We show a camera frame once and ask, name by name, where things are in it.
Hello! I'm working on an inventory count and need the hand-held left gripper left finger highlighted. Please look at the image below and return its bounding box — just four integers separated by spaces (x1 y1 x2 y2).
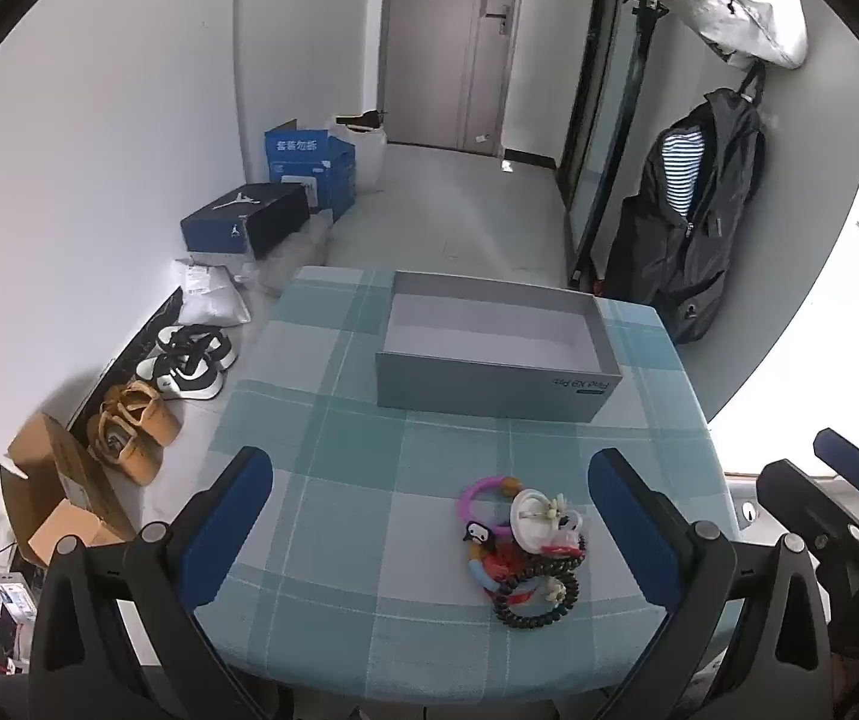
28 446 295 720

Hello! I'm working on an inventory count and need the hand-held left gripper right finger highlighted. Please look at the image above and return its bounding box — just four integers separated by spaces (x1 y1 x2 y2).
588 448 834 720

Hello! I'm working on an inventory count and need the red transparent hair clip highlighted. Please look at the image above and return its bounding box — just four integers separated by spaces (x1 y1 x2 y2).
485 540 534 580

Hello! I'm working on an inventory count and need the pink ring hair tie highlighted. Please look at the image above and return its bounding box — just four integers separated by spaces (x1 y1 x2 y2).
460 475 528 541

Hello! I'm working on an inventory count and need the grey cardboard box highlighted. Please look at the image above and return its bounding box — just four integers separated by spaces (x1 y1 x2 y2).
375 270 623 425

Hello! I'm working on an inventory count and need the tan shoe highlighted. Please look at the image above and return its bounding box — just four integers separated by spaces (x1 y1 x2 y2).
86 412 164 485
99 381 182 445

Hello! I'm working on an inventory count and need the teal checkered tablecloth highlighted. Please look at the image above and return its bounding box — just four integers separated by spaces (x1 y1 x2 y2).
195 266 746 698

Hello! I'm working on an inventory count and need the black and white sneaker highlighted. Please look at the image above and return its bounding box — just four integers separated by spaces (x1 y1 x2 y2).
155 324 237 372
135 352 226 400

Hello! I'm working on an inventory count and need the brown cardboard box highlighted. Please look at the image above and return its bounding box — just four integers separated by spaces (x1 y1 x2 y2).
0 412 137 569

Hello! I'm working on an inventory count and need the black leaning board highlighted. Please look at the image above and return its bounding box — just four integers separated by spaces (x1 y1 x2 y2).
69 285 186 428

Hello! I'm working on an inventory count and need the small white blue box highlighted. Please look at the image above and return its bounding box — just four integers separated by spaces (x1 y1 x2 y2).
0 570 34 625

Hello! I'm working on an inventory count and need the white parcel bag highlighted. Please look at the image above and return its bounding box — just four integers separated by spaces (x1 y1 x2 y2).
176 259 252 327

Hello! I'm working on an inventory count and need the black backpack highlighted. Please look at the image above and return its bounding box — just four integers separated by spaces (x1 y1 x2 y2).
605 86 768 346

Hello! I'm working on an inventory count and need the dark blue shoe box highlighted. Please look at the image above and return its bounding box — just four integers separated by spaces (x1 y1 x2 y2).
180 184 312 260

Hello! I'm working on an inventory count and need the striped shirt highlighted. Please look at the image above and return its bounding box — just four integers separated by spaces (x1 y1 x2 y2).
658 129 707 215

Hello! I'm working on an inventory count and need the blue cardboard box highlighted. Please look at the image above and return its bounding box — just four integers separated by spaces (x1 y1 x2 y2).
264 118 359 224

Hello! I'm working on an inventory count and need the white plastic container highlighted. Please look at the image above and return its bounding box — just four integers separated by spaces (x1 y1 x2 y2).
335 111 387 192

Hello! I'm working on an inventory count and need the dark framed glass door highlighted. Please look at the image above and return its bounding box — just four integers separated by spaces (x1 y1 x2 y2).
556 0 671 287

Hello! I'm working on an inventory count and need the white hanging bag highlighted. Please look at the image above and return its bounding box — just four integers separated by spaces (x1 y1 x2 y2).
643 0 809 70

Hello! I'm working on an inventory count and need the grey door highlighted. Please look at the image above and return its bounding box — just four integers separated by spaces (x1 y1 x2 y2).
380 0 528 155

